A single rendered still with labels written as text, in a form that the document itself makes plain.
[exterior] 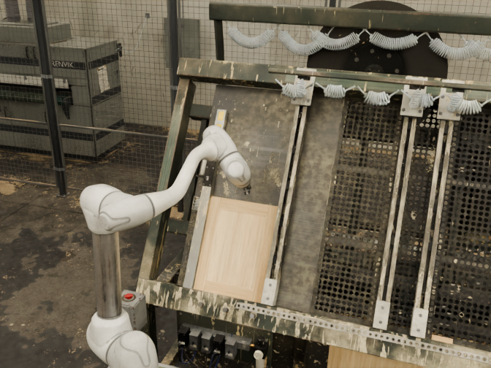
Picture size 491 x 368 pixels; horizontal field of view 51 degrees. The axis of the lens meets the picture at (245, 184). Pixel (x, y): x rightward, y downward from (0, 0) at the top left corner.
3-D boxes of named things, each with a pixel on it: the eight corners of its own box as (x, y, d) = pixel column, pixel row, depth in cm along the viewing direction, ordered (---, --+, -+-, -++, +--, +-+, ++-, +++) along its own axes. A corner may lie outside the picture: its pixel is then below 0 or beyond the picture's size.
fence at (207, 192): (185, 286, 269) (183, 287, 265) (219, 111, 280) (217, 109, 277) (194, 288, 267) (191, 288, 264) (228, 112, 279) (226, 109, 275)
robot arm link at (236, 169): (256, 179, 229) (241, 155, 232) (252, 171, 214) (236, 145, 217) (236, 192, 229) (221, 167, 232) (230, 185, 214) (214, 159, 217)
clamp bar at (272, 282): (260, 301, 258) (248, 304, 235) (299, 75, 272) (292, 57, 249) (279, 306, 255) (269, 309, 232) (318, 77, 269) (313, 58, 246)
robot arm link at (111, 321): (107, 376, 209) (80, 351, 224) (141, 359, 220) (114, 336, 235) (96, 196, 186) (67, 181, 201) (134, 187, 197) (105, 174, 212)
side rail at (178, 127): (147, 277, 281) (138, 277, 271) (186, 85, 295) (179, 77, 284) (157, 280, 280) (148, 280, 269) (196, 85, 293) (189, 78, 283)
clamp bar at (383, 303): (368, 325, 243) (367, 330, 220) (405, 84, 257) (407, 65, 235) (390, 329, 240) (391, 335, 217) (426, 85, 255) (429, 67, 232)
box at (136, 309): (114, 332, 255) (111, 302, 248) (126, 317, 265) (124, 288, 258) (136, 337, 251) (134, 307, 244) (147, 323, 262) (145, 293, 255)
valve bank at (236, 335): (167, 364, 260) (165, 326, 250) (179, 346, 273) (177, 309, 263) (262, 390, 246) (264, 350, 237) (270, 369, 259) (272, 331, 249)
